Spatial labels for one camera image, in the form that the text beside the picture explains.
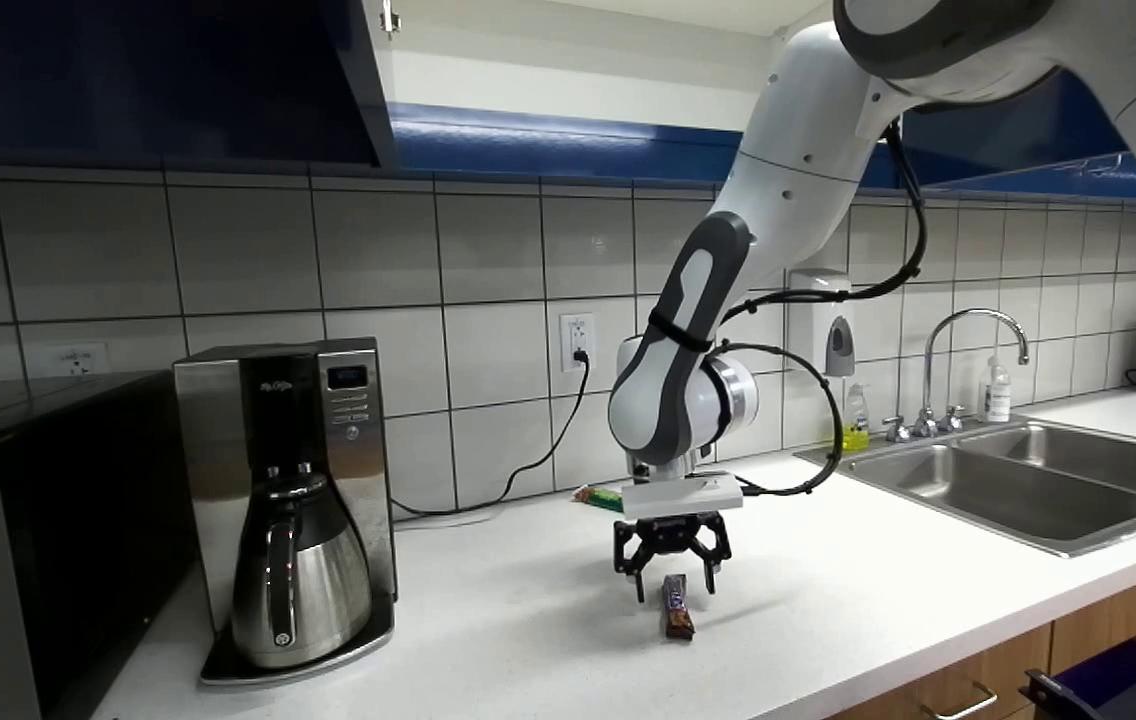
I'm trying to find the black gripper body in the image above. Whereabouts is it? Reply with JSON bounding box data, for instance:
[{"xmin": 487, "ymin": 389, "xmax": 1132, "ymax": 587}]
[{"xmin": 636, "ymin": 516, "xmax": 714, "ymax": 557}]

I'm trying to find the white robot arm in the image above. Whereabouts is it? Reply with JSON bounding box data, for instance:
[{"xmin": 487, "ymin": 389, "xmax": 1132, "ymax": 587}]
[{"xmin": 608, "ymin": 0, "xmax": 1136, "ymax": 578}]

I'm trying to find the open white cabinet interior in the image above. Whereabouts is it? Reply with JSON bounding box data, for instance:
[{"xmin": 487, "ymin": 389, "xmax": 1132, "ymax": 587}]
[{"xmin": 372, "ymin": 0, "xmax": 830, "ymax": 133}]

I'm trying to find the blue right cabinet door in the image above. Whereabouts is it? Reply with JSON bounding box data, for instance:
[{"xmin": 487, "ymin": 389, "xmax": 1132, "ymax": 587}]
[{"xmin": 905, "ymin": 72, "xmax": 1136, "ymax": 199}]

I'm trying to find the blue cabinet door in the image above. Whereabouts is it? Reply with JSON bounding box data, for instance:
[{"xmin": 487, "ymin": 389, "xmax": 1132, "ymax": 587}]
[
  {"xmin": 0, "ymin": 0, "xmax": 398, "ymax": 167},
  {"xmin": 905, "ymin": 72, "xmax": 1136, "ymax": 199}
]

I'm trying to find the blue upper cabinet door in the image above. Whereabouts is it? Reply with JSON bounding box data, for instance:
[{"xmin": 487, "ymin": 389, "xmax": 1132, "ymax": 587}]
[{"xmin": 0, "ymin": 0, "xmax": 398, "ymax": 167}]

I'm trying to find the yellow dish soap bottle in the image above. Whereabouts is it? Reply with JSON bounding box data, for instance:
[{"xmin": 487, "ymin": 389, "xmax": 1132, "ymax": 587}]
[{"xmin": 840, "ymin": 386, "xmax": 871, "ymax": 458}]

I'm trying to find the white soap dispenser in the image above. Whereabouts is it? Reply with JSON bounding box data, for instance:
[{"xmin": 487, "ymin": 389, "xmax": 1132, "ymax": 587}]
[{"xmin": 787, "ymin": 272, "xmax": 857, "ymax": 377}]

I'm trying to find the chrome sink faucet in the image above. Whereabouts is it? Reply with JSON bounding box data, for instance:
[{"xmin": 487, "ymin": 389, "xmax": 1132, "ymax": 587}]
[{"xmin": 890, "ymin": 306, "xmax": 1034, "ymax": 445}]

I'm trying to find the white soap bottle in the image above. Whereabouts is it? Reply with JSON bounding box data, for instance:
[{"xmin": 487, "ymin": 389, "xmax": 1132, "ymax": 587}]
[{"xmin": 983, "ymin": 357, "xmax": 1013, "ymax": 426}]

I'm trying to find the wooden lower drawer front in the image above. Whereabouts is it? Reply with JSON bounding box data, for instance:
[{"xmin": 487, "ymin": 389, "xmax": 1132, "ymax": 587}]
[{"xmin": 835, "ymin": 584, "xmax": 1136, "ymax": 720}]

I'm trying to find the steel coffee carafe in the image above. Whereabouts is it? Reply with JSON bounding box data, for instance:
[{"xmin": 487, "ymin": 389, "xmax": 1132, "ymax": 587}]
[{"xmin": 229, "ymin": 465, "xmax": 372, "ymax": 671}]

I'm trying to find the stainless steel coffee maker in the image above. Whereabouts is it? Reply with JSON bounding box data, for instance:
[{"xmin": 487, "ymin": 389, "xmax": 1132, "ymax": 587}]
[{"xmin": 173, "ymin": 338, "xmax": 402, "ymax": 684}]

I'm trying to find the stainless steel double sink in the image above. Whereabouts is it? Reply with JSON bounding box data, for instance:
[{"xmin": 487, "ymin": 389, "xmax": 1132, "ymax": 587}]
[{"xmin": 840, "ymin": 419, "xmax": 1136, "ymax": 557}]

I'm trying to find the blue bin under counter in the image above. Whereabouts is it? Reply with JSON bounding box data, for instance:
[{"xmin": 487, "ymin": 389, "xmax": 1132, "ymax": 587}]
[{"xmin": 1022, "ymin": 639, "xmax": 1136, "ymax": 720}]

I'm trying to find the black microwave oven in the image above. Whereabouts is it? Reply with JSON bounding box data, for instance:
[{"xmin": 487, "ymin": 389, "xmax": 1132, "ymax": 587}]
[{"xmin": 0, "ymin": 373, "xmax": 198, "ymax": 720}]

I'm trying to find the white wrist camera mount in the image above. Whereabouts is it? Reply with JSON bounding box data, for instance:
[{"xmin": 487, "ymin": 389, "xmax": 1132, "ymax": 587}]
[{"xmin": 620, "ymin": 471, "xmax": 743, "ymax": 519}]

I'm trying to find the black power cord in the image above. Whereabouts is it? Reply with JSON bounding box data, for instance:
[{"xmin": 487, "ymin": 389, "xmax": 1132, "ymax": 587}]
[{"xmin": 390, "ymin": 349, "xmax": 597, "ymax": 524}]

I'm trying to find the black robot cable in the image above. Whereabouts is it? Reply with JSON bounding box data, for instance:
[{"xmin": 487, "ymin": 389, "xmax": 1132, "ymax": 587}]
[{"xmin": 705, "ymin": 115, "xmax": 932, "ymax": 500}]

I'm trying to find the white wall outlet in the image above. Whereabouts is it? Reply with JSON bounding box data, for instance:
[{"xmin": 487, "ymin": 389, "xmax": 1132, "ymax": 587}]
[{"xmin": 560, "ymin": 318, "xmax": 597, "ymax": 367}]

